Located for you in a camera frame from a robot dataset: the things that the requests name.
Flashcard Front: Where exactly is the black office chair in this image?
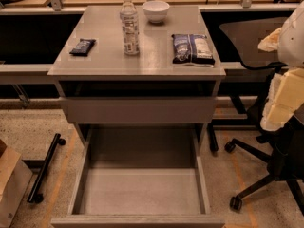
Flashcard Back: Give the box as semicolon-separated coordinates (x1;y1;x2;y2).
225;15;304;213

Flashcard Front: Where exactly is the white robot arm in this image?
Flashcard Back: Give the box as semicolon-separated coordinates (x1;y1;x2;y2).
258;2;304;131

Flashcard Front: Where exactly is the white ceramic bowl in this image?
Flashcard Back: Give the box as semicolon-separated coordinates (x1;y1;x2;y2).
142;0;170;23

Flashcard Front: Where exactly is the closed grey upper drawer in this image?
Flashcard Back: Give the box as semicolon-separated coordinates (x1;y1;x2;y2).
59;97;216;124

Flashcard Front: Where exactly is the clear plastic water bottle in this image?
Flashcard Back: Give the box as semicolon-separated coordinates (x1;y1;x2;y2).
120;0;140;55

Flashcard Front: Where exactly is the open grey lower drawer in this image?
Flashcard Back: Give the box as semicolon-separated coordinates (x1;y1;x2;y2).
51;125;224;228

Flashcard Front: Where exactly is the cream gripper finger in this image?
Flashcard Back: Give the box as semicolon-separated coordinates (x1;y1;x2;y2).
260;68;304;131
257;28;281;52

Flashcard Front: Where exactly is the blue white snack bag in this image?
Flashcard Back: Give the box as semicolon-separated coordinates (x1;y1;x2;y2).
172;34;215;67

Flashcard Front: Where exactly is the small dark snack bar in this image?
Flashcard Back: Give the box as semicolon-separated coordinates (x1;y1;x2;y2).
69;38;96;57

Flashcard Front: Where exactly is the black wheeled floor bar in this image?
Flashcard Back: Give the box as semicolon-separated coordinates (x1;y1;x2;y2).
25;133;66;203

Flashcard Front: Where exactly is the brown cardboard box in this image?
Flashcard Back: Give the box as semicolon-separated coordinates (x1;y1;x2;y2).
0;140;32;228

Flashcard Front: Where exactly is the grey drawer cabinet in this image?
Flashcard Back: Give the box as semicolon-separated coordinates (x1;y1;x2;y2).
47;5;227;154

